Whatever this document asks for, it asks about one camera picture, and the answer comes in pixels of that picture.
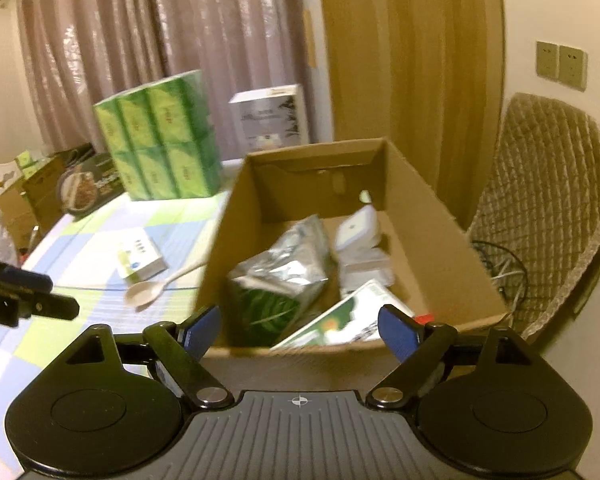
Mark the large cardboard box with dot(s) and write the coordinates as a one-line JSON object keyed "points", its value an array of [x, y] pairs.
{"points": [[430, 220]]}

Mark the red object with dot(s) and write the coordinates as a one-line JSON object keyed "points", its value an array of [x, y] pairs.
{"points": [[423, 317]]}

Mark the white humidifier box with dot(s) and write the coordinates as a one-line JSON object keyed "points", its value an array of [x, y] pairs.
{"points": [[270, 117]]}

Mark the white medicine box green stripe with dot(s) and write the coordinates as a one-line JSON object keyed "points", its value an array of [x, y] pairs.
{"points": [[141, 254]]}

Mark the stacked brown cardboard boxes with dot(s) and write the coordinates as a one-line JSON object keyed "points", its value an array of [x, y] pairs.
{"points": [[40, 195]]}

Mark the blue green checked desktop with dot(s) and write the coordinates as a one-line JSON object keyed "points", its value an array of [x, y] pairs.
{"points": [[80, 255]]}

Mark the white carved cardboard piece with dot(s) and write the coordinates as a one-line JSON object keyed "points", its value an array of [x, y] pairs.
{"points": [[0, 180]]}

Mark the dark oval instant meal bowl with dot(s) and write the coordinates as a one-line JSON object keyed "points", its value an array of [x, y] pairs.
{"points": [[90, 185]]}

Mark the small green boxes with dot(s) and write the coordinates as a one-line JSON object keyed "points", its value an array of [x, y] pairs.
{"points": [[30, 164]]}

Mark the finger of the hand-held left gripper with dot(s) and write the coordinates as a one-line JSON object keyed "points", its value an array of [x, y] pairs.
{"points": [[50, 305], [27, 278]]}

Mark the silver foil pouch green leaf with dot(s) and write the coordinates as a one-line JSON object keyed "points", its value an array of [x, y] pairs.
{"points": [[280, 270]]}

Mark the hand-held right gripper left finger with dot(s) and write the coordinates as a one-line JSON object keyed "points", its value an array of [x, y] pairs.
{"points": [[202, 332]]}

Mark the beige wall socket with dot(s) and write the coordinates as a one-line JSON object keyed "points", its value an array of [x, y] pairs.
{"points": [[573, 68], [548, 60]]}

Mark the wooden door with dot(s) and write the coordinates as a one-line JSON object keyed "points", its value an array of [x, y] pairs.
{"points": [[410, 60]]}

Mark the cream plastic spoon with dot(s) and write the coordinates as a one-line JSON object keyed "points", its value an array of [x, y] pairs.
{"points": [[147, 292]]}

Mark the beige curtain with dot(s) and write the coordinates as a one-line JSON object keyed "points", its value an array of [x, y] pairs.
{"points": [[170, 25]]}

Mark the green tissue pack bundle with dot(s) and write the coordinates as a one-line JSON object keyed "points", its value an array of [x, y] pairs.
{"points": [[160, 140]]}

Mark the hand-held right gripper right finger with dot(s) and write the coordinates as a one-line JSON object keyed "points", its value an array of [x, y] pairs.
{"points": [[399, 332]]}

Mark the plastic bagged white pad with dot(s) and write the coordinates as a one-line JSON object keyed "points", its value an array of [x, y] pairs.
{"points": [[367, 270]]}

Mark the white power adapter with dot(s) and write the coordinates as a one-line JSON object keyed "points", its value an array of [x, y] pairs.
{"points": [[356, 227]]}

